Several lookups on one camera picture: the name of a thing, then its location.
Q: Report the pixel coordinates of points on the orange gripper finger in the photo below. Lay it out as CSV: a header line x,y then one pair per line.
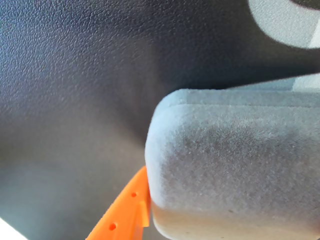
x,y
122,215

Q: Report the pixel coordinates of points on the dark mat with WOWROBO print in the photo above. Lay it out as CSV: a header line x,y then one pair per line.
x,y
75,75

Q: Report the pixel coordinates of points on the grey square rounded block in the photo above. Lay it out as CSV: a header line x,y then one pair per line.
x,y
225,162

